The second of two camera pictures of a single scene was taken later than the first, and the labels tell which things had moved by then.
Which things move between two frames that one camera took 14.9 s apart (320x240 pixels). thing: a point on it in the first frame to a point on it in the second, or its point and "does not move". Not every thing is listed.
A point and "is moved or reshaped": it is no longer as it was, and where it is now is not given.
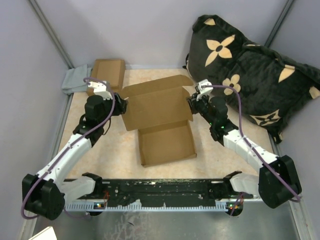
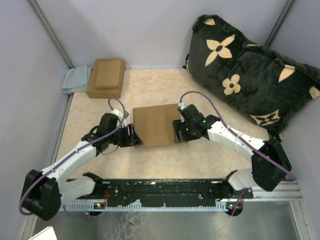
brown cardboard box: x=160 y=111 is moved or reshaped
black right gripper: x=193 y=103 to x=177 y=127
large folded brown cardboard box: x=111 y=71 does not move
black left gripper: x=120 y=105 to x=131 y=140
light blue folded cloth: x=73 y=81 does not move
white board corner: x=48 y=233 does not move
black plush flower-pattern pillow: x=271 y=86 does not move
